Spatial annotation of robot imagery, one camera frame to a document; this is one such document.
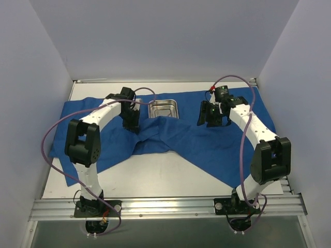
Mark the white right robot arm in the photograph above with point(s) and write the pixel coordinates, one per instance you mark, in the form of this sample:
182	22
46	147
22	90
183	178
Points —
240	114

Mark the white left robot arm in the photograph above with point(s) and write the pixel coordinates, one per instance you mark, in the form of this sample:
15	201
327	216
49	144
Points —
83	142

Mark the aluminium back rail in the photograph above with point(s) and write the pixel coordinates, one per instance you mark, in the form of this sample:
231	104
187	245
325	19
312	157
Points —
84	81

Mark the aluminium frame rail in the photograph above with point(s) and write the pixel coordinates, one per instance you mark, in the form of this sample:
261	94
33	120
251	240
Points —
164	208

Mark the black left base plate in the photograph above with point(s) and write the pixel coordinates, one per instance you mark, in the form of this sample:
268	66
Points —
82	210

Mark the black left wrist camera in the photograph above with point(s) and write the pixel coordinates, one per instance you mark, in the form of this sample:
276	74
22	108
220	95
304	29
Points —
128	93

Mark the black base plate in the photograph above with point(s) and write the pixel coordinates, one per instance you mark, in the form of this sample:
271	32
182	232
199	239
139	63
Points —
231	206
82	210

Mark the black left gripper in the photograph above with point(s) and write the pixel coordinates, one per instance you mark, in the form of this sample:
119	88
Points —
131	122

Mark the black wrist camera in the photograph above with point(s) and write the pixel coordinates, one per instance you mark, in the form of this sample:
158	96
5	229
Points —
221	92
128	93

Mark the blue surgical cloth wrap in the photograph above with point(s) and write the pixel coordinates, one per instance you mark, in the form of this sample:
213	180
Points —
214	150

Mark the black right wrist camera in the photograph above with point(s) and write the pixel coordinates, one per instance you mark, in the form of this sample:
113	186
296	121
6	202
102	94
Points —
221	92

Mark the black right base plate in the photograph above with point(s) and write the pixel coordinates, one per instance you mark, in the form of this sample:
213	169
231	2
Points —
231	206

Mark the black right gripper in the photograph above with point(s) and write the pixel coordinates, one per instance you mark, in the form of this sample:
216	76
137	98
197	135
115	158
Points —
207	113

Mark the stainless steel instrument tray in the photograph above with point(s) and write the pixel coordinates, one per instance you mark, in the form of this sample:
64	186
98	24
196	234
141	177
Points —
165	108

